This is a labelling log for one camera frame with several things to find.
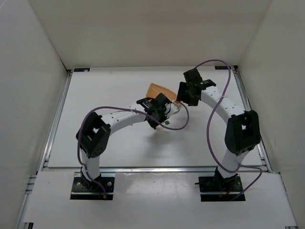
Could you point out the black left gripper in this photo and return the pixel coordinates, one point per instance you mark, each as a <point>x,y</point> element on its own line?
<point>163,110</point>

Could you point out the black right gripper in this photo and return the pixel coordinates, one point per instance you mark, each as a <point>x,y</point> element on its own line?
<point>185,93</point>

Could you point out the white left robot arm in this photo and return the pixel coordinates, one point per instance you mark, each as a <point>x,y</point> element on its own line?
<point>94,133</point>

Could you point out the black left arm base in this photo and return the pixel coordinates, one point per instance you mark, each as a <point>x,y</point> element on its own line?
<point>88,190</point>

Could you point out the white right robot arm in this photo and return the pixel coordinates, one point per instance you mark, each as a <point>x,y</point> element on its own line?
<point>242,127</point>

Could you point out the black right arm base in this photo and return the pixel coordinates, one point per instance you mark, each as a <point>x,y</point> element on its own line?
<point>212,189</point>

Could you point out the woven triangular fruit basket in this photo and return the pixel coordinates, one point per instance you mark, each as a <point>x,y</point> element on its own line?
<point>154,90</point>

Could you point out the right aluminium frame rail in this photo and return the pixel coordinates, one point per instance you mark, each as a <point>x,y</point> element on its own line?
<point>253,124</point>

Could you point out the aluminium frame rail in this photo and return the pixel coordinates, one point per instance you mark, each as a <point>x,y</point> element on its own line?
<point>155,169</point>
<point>253,124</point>
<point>45,153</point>

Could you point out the front aluminium frame rail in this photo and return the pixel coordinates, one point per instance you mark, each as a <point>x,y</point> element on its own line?
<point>155,169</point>

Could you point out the left aluminium frame rail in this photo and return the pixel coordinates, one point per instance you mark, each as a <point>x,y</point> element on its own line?
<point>45,153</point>

